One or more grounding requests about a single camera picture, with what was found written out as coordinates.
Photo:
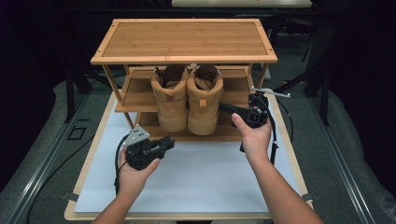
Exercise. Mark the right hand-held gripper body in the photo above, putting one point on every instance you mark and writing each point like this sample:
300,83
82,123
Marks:
257,112

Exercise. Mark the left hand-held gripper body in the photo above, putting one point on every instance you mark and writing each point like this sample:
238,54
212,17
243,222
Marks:
141,152

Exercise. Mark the tan suede boot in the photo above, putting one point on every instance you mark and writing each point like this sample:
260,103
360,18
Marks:
203,115
171,105

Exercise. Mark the wooden shoe rack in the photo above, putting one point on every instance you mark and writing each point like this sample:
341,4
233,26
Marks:
186,40

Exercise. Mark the person's left hand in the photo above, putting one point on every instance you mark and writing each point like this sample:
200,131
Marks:
134,179

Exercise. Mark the person's right hand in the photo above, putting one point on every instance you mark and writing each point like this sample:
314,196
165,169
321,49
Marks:
255,140

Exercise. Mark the white mat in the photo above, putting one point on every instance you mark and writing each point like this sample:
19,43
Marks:
199,177

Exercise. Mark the black metal stand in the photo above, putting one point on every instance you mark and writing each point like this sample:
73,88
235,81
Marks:
320,87
71,93

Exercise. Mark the grey tape piece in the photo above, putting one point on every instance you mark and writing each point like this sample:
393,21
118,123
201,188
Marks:
310,196
70,196

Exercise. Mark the metal floor rail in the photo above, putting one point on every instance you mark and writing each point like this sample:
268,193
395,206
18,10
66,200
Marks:
40,174
342,168

